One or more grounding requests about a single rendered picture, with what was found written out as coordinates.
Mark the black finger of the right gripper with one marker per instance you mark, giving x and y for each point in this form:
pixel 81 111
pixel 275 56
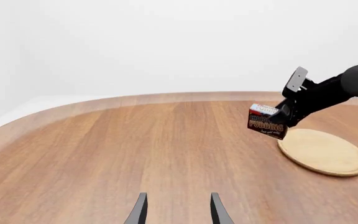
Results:
pixel 281 114

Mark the small grey plate on stalk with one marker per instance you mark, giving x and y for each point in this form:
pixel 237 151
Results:
pixel 296 79

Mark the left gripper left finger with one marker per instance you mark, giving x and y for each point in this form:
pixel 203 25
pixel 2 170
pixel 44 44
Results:
pixel 138 212

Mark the round tan wooden plate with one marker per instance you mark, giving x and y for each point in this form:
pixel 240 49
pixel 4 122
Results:
pixel 323 154

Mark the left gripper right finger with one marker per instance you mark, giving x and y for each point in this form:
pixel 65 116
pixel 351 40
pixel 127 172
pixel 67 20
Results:
pixel 218 213

